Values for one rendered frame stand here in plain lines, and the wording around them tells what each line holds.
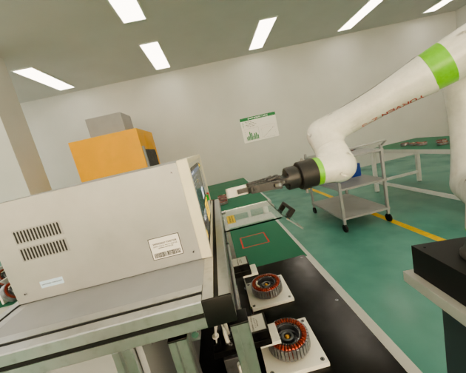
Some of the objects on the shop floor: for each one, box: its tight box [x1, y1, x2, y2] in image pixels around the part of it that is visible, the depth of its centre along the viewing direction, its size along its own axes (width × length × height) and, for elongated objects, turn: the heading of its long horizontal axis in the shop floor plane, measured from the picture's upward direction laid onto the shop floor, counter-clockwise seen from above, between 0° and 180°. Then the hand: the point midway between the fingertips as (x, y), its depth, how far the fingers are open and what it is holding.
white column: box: [0, 52, 52, 204], centre depth 346 cm, size 50×45×330 cm
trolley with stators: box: [304, 139, 393, 232], centre depth 315 cm, size 60×101×101 cm, turn 57°
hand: (237, 191), depth 75 cm, fingers closed
